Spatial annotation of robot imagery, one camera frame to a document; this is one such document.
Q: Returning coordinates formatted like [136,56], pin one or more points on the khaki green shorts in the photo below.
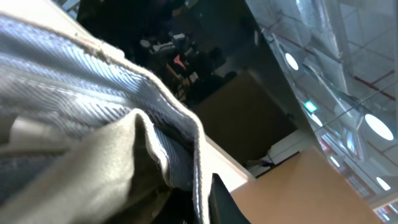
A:
[88,136]

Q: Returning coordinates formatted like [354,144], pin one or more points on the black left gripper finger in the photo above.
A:
[223,209]

